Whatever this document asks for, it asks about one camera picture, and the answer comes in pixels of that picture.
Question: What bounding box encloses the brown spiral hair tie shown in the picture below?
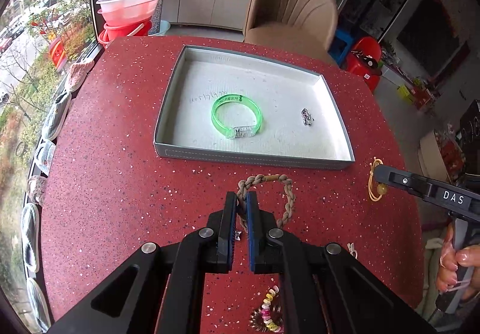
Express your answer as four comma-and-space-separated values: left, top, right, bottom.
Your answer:
248, 296, 283, 333

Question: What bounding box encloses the red plastic bucket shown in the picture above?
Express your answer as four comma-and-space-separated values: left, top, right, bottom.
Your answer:
97, 20, 151, 48

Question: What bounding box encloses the grey jewelry tray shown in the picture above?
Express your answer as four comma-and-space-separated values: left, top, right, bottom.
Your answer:
154, 46, 356, 170

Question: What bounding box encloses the brown braided bracelet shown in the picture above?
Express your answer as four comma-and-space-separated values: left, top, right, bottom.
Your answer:
236, 173, 297, 231

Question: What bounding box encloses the yellow elastic cord bracelet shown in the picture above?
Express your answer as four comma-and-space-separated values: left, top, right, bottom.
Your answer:
367, 157, 389, 203

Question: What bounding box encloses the beige bow hair clip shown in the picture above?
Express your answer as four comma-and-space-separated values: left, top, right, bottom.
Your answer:
347, 243, 358, 259

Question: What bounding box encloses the red plastic child chair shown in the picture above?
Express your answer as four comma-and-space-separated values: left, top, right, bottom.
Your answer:
344, 36, 382, 93

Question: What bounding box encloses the blue plastic stool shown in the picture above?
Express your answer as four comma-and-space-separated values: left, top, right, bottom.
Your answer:
328, 28, 355, 66

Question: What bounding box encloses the right hand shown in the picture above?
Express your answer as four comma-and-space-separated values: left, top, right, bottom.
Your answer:
436, 224, 480, 302

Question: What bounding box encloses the tan upholstered chair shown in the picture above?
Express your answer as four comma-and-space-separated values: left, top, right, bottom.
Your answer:
242, 0, 338, 65

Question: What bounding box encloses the silver heart earring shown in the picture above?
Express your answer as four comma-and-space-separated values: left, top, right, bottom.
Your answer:
301, 108, 314, 126

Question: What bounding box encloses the green translucent bangle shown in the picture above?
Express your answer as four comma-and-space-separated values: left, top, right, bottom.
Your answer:
211, 94, 263, 139

